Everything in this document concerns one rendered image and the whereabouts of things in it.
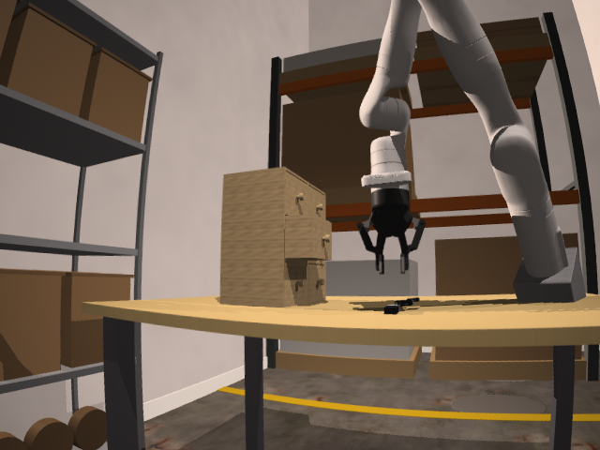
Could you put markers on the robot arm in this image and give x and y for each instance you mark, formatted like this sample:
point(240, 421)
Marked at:
point(473, 63)

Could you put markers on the light wooden chest of drawers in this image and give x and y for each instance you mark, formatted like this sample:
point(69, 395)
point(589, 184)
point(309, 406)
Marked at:
point(252, 253)

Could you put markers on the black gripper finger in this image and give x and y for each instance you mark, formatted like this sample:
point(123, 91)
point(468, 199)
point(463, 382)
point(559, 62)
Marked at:
point(419, 226)
point(363, 228)

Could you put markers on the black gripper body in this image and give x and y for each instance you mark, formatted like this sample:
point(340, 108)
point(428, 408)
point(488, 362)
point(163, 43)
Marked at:
point(389, 203)

